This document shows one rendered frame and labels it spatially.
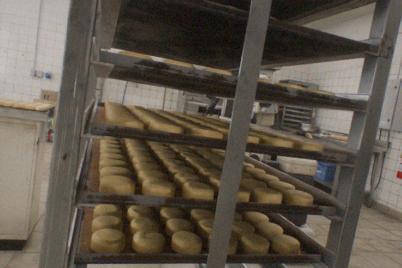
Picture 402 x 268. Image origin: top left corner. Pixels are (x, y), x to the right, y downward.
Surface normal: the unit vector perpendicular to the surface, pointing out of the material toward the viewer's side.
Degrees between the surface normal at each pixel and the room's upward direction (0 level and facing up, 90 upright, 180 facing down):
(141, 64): 90
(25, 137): 90
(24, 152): 90
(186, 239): 0
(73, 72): 90
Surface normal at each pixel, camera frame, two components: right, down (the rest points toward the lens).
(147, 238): 0.16, -0.98
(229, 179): 0.29, 0.14
